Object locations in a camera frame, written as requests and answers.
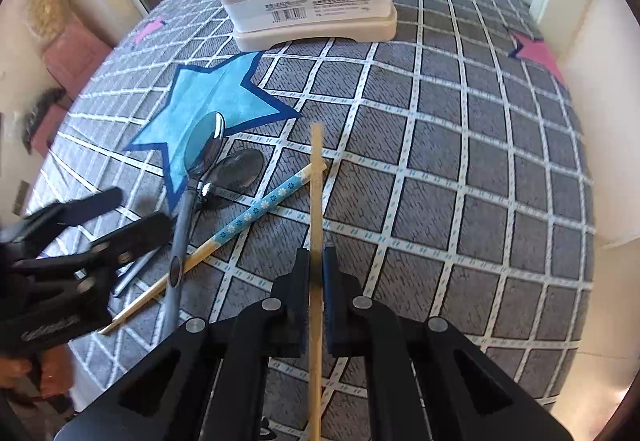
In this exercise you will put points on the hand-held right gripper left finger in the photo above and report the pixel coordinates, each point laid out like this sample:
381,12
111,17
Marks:
300,281

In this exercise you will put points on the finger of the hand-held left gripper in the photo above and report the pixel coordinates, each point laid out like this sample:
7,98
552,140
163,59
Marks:
135,236
75,213

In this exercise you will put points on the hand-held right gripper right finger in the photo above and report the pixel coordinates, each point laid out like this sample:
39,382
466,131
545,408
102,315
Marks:
332,281

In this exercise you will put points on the bamboo chopstick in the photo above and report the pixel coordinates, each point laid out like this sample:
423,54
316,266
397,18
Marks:
316,201

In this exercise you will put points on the blue floral chopstick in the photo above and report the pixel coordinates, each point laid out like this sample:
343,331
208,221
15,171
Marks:
250,211

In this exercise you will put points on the dark translucent spoon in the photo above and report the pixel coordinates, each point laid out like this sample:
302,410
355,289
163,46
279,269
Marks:
242,168

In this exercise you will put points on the person's left hand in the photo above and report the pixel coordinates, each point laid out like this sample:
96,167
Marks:
52,371

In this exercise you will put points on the low pink stool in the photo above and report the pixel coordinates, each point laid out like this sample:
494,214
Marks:
47,136

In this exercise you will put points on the black plastic bag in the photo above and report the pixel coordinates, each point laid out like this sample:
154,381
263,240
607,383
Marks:
45,101

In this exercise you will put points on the stack of pink stools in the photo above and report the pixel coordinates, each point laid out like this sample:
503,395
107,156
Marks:
75,56

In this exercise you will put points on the bag of yellow balls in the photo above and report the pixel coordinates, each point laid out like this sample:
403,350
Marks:
47,6

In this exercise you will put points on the dark wall switch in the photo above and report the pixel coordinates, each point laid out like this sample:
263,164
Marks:
22,196

